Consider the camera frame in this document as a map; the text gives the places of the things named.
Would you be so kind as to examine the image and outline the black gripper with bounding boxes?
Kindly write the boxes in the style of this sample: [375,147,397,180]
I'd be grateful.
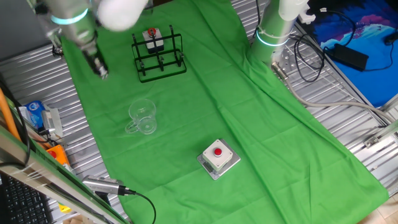
[82,43,109,80]

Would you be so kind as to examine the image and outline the clear glass mug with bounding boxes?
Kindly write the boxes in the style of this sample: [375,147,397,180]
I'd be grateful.
[124,98,159,136]

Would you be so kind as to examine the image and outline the grey box red mushroom button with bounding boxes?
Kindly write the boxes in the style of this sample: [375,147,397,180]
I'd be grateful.
[142,27,165,54]

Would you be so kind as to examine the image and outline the silver finned device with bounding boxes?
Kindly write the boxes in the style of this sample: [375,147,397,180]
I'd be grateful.
[41,107,64,138]

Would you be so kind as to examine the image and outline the blue tissue pack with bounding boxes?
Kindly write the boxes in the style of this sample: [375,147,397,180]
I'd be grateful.
[23,100,47,130]

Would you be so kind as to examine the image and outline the orange button box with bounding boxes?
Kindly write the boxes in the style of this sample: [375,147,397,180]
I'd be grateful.
[45,144,71,166]

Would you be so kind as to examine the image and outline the orange pole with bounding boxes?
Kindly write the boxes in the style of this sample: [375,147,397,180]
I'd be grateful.
[0,86,21,141]

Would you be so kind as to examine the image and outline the green cloth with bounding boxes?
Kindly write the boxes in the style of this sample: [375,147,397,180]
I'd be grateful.
[60,0,389,224]

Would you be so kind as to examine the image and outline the white button box on plate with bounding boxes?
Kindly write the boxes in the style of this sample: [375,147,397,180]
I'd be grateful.
[197,138,242,180]

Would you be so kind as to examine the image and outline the cardboard box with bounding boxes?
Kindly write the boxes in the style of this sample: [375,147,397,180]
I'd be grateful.
[62,216,85,224]

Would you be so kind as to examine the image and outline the black keyboard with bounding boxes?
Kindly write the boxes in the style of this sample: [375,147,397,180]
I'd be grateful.
[0,174,53,224]

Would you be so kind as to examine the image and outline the black power adapter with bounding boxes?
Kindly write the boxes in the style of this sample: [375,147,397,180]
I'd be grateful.
[332,42,370,72]

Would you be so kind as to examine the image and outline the blue patterned mat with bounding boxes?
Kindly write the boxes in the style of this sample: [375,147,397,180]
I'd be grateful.
[298,0,398,108]

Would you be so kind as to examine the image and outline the black computer mouse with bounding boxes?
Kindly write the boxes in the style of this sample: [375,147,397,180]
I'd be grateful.
[384,30,398,47]

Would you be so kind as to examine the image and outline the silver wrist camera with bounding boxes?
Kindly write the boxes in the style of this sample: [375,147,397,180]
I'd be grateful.
[45,26,65,52]

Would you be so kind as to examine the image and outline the black wire cup rack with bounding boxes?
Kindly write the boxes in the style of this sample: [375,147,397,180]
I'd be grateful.
[131,24,188,84]

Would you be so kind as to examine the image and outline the silver exterior camera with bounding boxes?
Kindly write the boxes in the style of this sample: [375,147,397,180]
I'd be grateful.
[81,174,125,197]

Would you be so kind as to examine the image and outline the aluminium frame beam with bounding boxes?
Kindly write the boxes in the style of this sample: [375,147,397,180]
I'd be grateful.
[0,124,128,224]

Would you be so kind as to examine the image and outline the black camera cable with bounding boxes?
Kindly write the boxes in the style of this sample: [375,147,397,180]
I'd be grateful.
[119,185,157,224]

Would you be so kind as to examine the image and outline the black camera stand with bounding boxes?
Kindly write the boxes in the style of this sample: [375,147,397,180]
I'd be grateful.
[95,191,112,208]

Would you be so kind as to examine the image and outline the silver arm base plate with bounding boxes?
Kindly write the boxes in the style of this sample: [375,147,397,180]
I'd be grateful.
[270,46,295,82]

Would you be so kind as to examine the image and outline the black base cable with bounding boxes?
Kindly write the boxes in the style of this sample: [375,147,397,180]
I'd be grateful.
[290,32,326,85]

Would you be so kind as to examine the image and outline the grey conduit cable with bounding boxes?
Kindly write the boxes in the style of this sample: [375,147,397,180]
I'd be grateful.
[271,61,394,124]

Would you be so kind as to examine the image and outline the aluminium profile bracket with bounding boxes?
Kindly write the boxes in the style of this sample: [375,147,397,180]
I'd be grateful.
[363,119,398,149]

